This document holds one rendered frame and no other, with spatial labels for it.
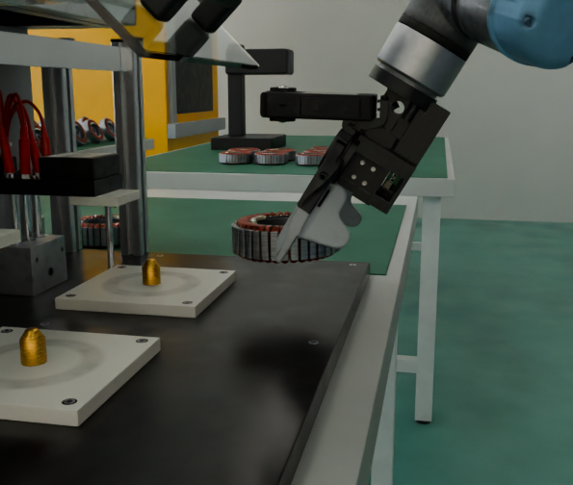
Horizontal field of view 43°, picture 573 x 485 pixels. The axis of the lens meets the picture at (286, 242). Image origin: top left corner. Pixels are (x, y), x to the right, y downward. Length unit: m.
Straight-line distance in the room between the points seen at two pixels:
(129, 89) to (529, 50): 0.55
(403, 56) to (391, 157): 0.09
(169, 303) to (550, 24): 0.42
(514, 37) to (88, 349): 0.42
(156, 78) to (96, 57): 3.35
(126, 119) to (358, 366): 0.49
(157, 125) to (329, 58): 2.03
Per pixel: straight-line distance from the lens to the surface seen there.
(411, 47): 0.70
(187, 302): 0.74
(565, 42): 0.61
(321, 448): 0.52
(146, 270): 0.81
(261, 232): 0.71
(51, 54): 0.82
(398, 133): 0.72
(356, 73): 5.85
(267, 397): 0.55
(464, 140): 5.83
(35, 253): 0.84
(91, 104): 4.42
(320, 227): 0.69
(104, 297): 0.77
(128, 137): 0.99
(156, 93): 4.26
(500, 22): 0.62
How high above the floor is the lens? 0.99
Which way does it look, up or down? 12 degrees down
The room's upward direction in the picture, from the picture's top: straight up
